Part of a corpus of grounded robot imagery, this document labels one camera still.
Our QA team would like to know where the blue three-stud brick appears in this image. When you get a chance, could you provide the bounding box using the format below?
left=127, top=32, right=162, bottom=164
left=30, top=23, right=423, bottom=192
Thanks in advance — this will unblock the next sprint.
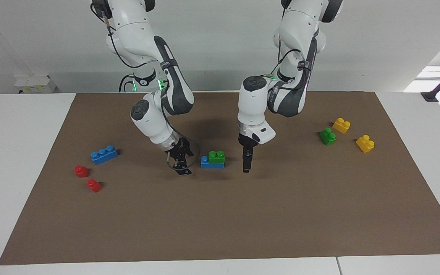
left=200, top=155, right=225, bottom=169
left=91, top=145, right=119, bottom=165

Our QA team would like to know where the green two-stud brick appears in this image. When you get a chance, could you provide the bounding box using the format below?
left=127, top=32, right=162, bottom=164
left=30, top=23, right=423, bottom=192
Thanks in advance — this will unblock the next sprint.
left=319, top=128, right=337, bottom=146
left=208, top=150, right=225, bottom=165

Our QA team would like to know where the brown table mat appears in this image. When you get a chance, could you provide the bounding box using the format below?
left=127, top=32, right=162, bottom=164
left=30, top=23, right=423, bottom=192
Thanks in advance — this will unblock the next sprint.
left=0, top=91, right=440, bottom=265

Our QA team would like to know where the yellow two-stud brick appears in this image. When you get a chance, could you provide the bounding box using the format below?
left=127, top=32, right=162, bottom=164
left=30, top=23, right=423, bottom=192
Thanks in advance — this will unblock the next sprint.
left=332, top=118, right=351, bottom=134
left=356, top=135, right=375, bottom=153

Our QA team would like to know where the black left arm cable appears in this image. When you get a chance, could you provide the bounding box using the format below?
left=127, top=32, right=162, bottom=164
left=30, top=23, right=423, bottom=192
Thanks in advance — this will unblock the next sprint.
left=275, top=31, right=312, bottom=83

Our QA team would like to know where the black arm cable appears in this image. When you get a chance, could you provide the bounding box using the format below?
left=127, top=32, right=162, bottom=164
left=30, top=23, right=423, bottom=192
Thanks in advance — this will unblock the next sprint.
left=92, top=0, right=201, bottom=171
left=275, top=31, right=312, bottom=83

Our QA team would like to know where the black base cable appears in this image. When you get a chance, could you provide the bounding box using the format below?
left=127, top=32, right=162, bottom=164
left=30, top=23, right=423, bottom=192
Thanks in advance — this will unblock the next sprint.
left=119, top=74, right=136, bottom=93

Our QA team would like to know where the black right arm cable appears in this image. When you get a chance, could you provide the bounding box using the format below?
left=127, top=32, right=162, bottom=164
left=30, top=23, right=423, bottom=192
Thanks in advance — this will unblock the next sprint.
left=92, top=0, right=201, bottom=171

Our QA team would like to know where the white wall socket box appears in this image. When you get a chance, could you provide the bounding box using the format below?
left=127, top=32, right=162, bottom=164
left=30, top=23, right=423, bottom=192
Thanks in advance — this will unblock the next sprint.
left=14, top=75, right=57, bottom=94

